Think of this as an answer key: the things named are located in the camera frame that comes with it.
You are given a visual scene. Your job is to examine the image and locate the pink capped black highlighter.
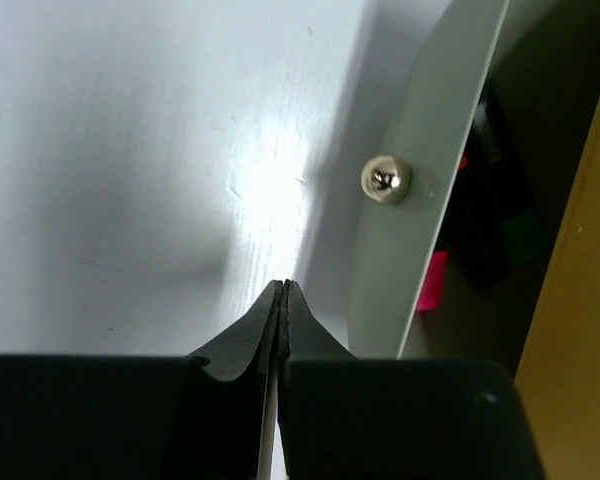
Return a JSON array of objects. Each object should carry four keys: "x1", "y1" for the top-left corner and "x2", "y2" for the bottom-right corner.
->
[{"x1": 416, "y1": 250, "x2": 448, "y2": 311}]

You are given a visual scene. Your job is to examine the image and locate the cream orange drawer box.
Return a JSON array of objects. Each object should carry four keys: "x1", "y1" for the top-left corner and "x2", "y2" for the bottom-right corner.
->
[{"x1": 348, "y1": 1, "x2": 600, "y2": 479}]

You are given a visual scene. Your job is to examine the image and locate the orange capped black highlighter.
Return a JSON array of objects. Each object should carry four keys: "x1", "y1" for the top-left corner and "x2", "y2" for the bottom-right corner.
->
[{"x1": 454, "y1": 87, "x2": 520, "y2": 218}]

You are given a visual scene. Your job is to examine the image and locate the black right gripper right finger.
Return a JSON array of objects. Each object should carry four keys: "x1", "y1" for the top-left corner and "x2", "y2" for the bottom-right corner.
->
[{"x1": 278, "y1": 281, "x2": 545, "y2": 479}]

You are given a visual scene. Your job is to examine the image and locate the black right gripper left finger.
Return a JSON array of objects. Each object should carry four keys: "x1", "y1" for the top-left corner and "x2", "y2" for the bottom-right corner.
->
[{"x1": 0, "y1": 281, "x2": 283, "y2": 479}]

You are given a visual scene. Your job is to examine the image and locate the green capped black highlighter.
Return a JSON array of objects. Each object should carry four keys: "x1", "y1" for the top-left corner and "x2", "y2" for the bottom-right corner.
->
[{"x1": 447, "y1": 199, "x2": 548, "y2": 289}]

